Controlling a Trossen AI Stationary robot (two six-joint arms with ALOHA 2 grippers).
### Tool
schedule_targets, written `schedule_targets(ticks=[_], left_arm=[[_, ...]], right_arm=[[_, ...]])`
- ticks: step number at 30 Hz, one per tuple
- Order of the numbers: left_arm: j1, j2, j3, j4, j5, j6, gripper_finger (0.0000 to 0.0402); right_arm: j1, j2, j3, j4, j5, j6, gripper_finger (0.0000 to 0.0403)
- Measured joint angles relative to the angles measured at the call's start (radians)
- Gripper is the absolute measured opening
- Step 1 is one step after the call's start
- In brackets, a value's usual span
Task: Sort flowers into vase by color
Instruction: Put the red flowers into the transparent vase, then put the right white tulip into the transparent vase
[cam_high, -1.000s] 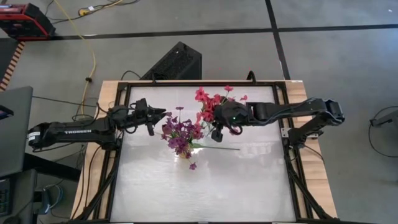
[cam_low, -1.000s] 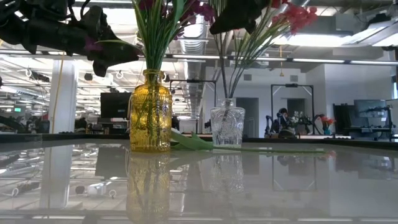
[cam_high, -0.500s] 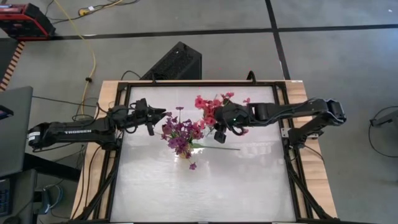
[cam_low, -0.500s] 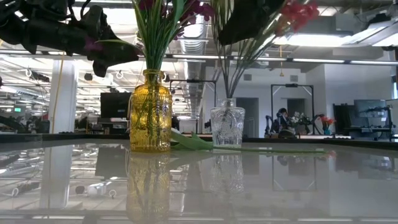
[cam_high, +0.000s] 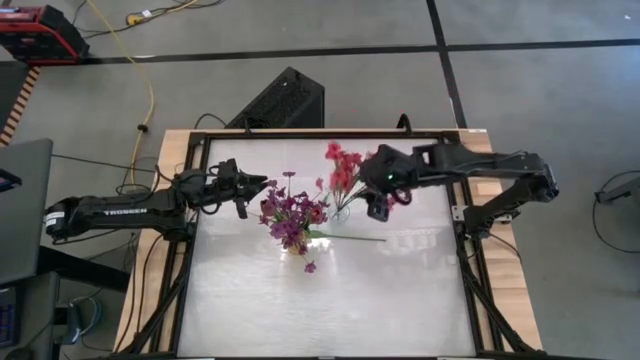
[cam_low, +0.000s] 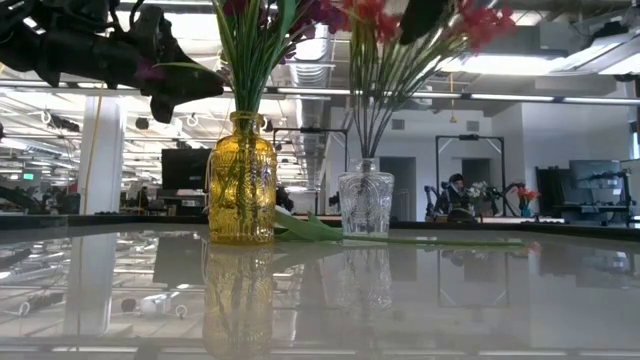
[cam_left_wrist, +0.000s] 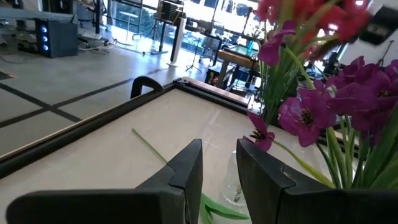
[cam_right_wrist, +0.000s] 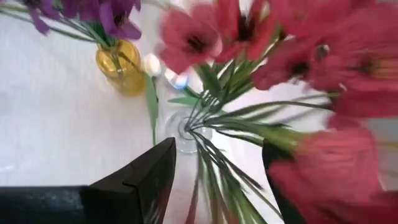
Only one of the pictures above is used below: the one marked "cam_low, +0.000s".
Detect black table frame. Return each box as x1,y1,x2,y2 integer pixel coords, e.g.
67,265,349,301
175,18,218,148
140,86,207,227
0,213,640,241

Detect grey computer monitor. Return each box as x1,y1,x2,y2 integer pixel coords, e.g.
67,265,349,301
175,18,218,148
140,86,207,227
568,159,624,204

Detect dark computer monitor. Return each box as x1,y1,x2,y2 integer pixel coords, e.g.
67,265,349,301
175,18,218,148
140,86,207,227
535,166,571,204

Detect black monitor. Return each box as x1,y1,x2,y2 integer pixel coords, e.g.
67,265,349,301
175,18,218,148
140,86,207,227
160,148,211,191

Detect long ceiling light bar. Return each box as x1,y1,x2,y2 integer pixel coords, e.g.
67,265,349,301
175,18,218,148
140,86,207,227
0,79,640,106

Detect person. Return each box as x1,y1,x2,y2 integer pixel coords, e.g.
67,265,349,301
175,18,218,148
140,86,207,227
442,173,471,221

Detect white artificial tulip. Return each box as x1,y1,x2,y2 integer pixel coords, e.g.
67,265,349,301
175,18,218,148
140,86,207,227
273,203,527,248

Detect clear embossed glass vase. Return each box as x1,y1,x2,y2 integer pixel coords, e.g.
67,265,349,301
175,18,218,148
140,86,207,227
337,158,395,239

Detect purple artificial flower bunch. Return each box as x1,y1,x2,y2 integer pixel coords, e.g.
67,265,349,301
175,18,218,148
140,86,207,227
134,0,351,119

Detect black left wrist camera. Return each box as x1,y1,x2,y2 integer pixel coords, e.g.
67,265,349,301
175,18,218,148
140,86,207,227
129,4,174,51

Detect yellow embossed glass vase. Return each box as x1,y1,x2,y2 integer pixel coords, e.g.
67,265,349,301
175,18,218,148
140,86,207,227
207,110,279,246

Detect white pillar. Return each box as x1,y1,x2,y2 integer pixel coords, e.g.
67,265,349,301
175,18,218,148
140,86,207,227
79,97,126,216

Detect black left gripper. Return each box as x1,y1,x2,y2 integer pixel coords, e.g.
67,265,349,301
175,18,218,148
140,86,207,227
29,29,225,124

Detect red flowers in blue vase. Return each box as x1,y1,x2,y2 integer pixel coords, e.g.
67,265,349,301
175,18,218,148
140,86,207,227
514,184,541,217

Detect black frame stand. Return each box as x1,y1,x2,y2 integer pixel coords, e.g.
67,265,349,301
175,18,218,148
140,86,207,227
434,133,506,216

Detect silver ceiling duct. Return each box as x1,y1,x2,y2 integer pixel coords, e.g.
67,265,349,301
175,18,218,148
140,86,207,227
287,24,331,191

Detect white flower bouquet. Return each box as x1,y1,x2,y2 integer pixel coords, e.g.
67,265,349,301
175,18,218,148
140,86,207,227
467,180,494,206

